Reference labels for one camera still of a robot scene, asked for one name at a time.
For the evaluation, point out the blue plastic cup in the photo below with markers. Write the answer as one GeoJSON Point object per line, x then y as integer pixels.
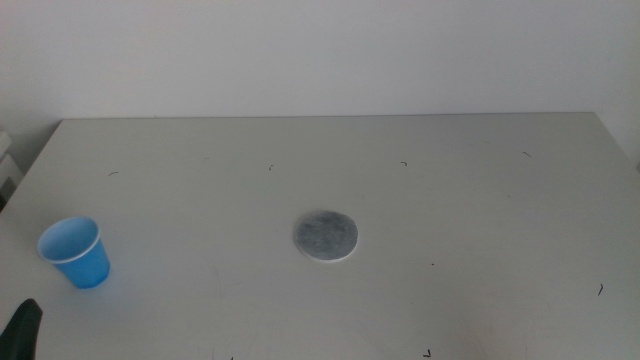
{"type": "Point", "coordinates": [80, 260]}

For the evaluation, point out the round grey cup mat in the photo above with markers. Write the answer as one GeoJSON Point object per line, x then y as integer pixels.
{"type": "Point", "coordinates": [325, 236]}

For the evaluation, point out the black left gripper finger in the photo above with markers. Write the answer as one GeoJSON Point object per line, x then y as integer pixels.
{"type": "Point", "coordinates": [21, 332]}

